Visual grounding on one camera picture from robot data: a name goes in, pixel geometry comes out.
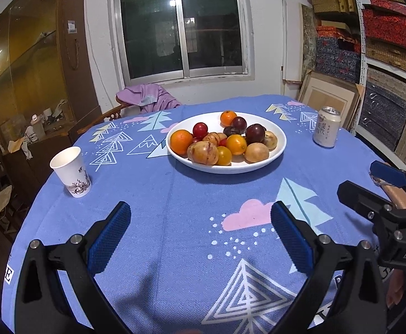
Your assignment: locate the shelf of patterned boxes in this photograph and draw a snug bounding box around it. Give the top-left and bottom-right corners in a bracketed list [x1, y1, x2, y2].
[306, 0, 406, 178]

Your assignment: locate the blue printed tablecloth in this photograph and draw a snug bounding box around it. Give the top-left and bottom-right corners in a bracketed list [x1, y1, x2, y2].
[1, 95, 406, 334]

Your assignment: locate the hanging cord loop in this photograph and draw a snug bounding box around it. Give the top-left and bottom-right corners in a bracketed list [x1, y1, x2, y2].
[67, 38, 82, 70]

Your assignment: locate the wooden chair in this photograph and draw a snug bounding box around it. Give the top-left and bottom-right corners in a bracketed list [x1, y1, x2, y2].
[68, 97, 142, 143]

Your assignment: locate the white metal shelf rack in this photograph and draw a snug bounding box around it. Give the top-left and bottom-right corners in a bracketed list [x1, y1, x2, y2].
[349, 0, 406, 173]

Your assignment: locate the white floral paper cup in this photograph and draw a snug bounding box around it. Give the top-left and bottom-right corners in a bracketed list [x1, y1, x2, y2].
[50, 147, 91, 198]

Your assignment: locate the white leaning board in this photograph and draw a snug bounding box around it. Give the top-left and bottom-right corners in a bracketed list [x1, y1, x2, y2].
[280, 0, 302, 96]

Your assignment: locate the wooden picture frame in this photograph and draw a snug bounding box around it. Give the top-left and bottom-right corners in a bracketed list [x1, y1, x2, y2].
[297, 70, 365, 131]

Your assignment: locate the wooden glass cabinet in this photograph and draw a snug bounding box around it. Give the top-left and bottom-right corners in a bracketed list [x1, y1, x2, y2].
[0, 0, 101, 147]

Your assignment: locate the white plate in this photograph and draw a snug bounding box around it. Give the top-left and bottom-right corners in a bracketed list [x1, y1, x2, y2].
[166, 112, 287, 175]

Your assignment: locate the mottled green panel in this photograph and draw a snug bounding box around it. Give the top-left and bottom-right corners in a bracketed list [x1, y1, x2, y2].
[300, 3, 316, 80]

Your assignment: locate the sliding glass window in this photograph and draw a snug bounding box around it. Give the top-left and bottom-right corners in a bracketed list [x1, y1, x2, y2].
[107, 0, 255, 84]

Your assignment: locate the stack of red patterned boxes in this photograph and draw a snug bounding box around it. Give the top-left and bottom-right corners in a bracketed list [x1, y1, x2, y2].
[361, 0, 406, 53]

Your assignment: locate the white drink can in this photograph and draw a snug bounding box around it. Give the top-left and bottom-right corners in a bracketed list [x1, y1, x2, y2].
[312, 106, 341, 148]

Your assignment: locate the dark wooden sideboard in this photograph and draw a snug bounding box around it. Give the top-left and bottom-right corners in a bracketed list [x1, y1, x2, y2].
[0, 129, 75, 244]

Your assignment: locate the dark red plum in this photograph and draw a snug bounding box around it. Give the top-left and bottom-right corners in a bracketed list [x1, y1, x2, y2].
[231, 116, 248, 133]
[245, 123, 266, 144]

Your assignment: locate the large orange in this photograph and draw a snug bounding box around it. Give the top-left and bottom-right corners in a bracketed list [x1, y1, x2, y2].
[170, 129, 194, 155]

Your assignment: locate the crumpled pale rag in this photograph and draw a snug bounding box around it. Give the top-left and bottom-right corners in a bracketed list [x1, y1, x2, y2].
[8, 127, 38, 159]

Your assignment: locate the stack of blue patterned boxes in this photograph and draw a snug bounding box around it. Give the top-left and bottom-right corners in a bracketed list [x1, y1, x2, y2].
[315, 26, 363, 84]

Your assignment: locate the stack of navy script boxes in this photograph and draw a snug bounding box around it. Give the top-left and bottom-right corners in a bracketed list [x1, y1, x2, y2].
[358, 80, 406, 152]

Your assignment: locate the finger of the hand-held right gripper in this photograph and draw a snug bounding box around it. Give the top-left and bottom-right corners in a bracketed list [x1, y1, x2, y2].
[337, 180, 395, 222]
[369, 161, 406, 210]

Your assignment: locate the person's right hand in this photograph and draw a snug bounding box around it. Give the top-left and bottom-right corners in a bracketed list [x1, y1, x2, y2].
[385, 269, 406, 309]

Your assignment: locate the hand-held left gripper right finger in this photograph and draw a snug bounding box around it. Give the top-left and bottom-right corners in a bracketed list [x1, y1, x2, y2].
[269, 200, 388, 334]

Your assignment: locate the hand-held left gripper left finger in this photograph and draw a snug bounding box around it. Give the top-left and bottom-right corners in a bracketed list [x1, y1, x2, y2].
[13, 200, 132, 334]

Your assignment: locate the brown pear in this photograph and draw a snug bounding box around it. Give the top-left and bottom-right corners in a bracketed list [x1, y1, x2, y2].
[187, 141, 219, 165]

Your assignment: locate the purple garment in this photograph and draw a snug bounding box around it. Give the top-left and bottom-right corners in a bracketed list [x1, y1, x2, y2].
[116, 84, 183, 114]

